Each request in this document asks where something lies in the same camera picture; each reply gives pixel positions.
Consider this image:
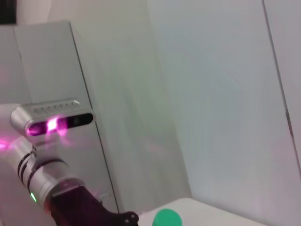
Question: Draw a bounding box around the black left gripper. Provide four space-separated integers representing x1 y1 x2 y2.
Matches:
48 185 140 226

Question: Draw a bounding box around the green-capped clear test tube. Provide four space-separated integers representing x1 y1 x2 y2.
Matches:
152 208 183 226

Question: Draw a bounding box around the white cabinet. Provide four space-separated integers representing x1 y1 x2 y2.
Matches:
0 20 119 214

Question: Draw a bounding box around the black panel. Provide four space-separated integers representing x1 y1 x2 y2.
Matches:
0 0 18 24

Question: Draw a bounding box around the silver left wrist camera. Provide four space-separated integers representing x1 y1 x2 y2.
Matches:
9 98 97 143

